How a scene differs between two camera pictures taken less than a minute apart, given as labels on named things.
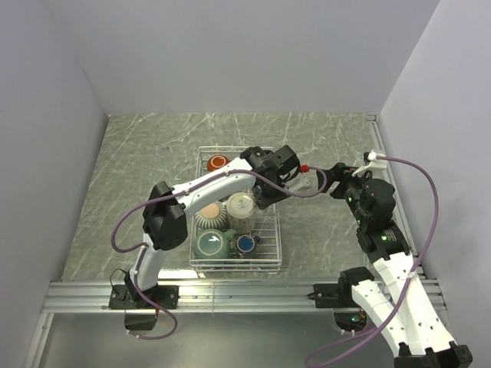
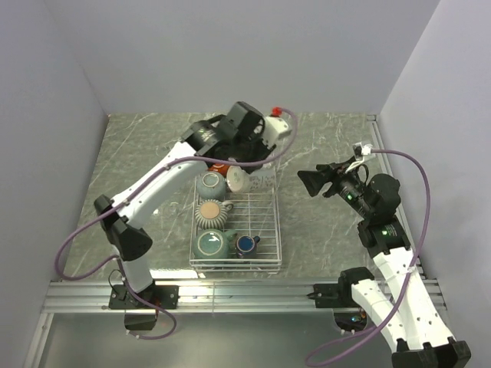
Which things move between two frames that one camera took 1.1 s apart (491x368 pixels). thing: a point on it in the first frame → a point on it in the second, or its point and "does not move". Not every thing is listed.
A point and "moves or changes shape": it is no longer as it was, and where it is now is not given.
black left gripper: x=264 y=202 → x=264 y=152
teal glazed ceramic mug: x=212 y=244 does not move
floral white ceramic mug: x=241 y=212 moves or changes shape
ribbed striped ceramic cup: x=212 y=216 does not move
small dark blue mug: x=245 y=244 does not move
